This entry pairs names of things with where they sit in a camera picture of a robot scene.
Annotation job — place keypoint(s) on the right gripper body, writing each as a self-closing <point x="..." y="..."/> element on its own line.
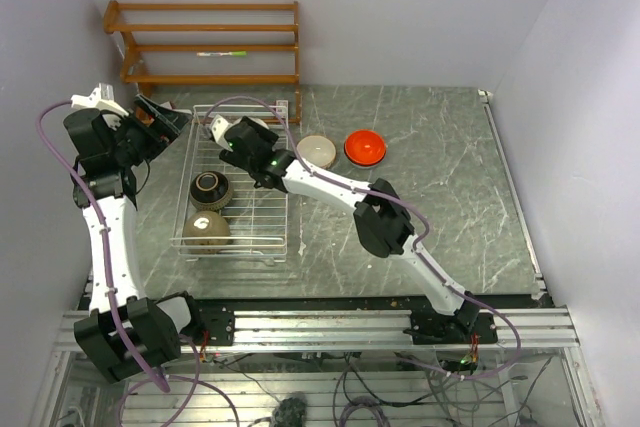
<point x="265" y="137"/>

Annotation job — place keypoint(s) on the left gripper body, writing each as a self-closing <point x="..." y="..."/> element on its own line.
<point x="132" y="141"/>

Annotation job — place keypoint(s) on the black glazed patterned bowl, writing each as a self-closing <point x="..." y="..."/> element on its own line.
<point x="210" y="191"/>

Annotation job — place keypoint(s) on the white bowl with leaf pattern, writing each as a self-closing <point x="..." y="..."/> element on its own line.
<point x="317" y="150"/>

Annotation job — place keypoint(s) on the beige brown ceramic bowl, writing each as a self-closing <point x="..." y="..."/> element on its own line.
<point x="205" y="232"/>

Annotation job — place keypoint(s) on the orange bowl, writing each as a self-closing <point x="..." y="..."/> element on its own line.
<point x="365" y="148"/>

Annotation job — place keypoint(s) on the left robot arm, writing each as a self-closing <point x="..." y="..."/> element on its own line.
<point x="125" y="332"/>

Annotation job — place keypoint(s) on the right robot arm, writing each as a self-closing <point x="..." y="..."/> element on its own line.
<point x="382" y="220"/>

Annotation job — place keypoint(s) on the wooden shelf rack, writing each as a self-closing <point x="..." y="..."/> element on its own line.
<point x="134" y="71"/>

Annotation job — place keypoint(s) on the red white package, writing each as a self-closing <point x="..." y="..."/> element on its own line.
<point x="282" y="107"/>

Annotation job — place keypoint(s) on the green white marker pen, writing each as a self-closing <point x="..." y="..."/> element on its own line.
<point x="212" y="54"/>

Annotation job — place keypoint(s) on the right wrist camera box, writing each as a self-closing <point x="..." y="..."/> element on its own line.
<point x="218" y="128"/>

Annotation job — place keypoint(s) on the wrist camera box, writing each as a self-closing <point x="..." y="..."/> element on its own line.
<point x="218" y="128"/>
<point x="101" y="98"/>

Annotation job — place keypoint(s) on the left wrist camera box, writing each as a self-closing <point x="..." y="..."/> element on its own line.
<point x="101" y="98"/>

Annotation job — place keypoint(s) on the white wire dish rack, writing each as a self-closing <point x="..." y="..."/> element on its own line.
<point x="257" y="218"/>

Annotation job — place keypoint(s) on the aluminium rail frame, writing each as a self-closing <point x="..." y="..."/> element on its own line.
<point x="378" y="323"/>

